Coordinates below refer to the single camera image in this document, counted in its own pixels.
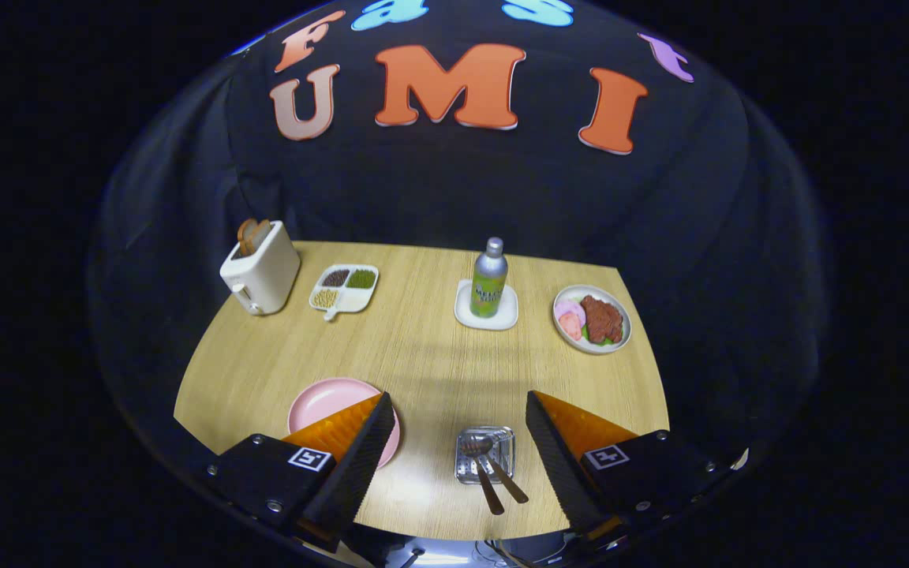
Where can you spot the pile of yellow beans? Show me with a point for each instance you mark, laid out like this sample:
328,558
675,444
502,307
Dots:
325,298

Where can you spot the pink round plate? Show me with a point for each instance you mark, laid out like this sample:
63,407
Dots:
320,406

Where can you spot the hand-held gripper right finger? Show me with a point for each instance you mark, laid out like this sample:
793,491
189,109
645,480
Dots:
561,465

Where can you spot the pile of green beans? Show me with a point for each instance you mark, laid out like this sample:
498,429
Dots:
361,278

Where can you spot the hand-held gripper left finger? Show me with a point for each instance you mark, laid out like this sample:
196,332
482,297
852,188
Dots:
360,465

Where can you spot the white oval food plate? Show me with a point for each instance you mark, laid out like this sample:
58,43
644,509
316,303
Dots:
625,312

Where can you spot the brown meat patty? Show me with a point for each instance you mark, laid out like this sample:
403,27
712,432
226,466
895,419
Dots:
603,318

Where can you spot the green soda bottle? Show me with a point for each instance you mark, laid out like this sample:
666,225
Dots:
488,284

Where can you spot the pink ham slices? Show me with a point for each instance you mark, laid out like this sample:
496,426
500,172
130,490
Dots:
569,318

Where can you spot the white toaster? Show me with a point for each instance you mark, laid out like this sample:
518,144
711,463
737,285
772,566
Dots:
269,274

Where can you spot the white square coaster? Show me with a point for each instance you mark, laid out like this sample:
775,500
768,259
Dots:
463,316

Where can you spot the brown toast slice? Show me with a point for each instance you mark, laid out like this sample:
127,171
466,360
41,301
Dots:
245,235
262,233

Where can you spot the pile of dark beans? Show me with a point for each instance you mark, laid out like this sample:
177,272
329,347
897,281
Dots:
335,278

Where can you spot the white divided dish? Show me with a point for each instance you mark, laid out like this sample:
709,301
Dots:
357,300

